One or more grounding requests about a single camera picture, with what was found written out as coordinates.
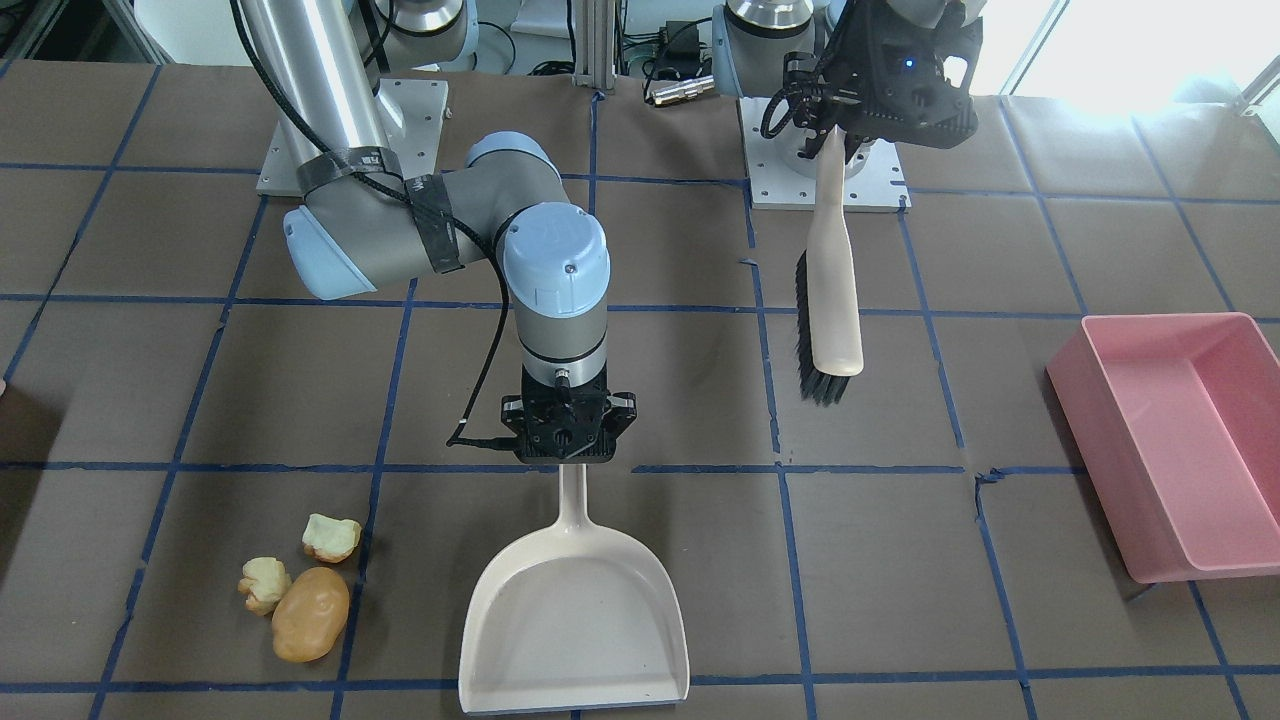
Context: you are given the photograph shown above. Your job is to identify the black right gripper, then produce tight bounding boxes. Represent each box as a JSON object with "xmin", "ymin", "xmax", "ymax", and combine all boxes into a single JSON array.
[{"xmin": 500, "ymin": 375, "xmax": 637, "ymax": 465}]

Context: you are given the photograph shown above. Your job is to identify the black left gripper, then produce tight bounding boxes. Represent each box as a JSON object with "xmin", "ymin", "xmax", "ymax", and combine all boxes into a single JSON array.
[{"xmin": 782, "ymin": 1, "xmax": 984, "ymax": 160}]

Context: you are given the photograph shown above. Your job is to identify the beige plastic dustpan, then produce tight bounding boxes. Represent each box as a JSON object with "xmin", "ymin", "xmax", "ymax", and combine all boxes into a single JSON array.
[{"xmin": 458, "ymin": 464, "xmax": 691, "ymax": 715}]

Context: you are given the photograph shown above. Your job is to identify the beige hand brush black bristles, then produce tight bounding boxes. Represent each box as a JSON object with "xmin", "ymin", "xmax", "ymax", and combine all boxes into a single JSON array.
[{"xmin": 796, "ymin": 126, "xmax": 865, "ymax": 407}]

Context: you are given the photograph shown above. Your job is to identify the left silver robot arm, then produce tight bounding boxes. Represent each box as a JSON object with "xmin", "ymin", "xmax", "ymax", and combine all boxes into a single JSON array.
[{"xmin": 712, "ymin": 1, "xmax": 983, "ymax": 160}]

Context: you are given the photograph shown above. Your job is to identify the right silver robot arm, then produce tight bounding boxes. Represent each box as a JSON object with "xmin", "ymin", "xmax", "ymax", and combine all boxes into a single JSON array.
[{"xmin": 229, "ymin": 1, "xmax": 637, "ymax": 465}]

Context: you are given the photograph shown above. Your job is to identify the pink plastic bin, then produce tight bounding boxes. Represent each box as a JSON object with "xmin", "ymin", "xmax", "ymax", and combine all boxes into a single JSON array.
[{"xmin": 1047, "ymin": 313, "xmax": 1279, "ymax": 584}]

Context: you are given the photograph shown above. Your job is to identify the pale bread chunk with crust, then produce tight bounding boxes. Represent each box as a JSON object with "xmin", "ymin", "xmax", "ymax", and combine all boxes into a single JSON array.
[{"xmin": 301, "ymin": 512, "xmax": 364, "ymax": 564}]

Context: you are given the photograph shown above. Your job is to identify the brown potato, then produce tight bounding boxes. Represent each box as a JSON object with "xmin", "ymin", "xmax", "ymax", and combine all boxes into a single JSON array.
[{"xmin": 271, "ymin": 568, "xmax": 349, "ymax": 664}]

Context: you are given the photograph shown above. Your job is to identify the pale torn bread chunk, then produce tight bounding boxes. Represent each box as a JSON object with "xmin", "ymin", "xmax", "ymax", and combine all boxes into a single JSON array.
[{"xmin": 237, "ymin": 557, "xmax": 292, "ymax": 618}]

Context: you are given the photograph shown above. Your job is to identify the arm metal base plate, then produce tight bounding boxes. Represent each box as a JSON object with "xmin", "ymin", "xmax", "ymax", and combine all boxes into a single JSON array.
[
  {"xmin": 256, "ymin": 73, "xmax": 451, "ymax": 199},
  {"xmin": 739, "ymin": 96, "xmax": 911, "ymax": 213}
]

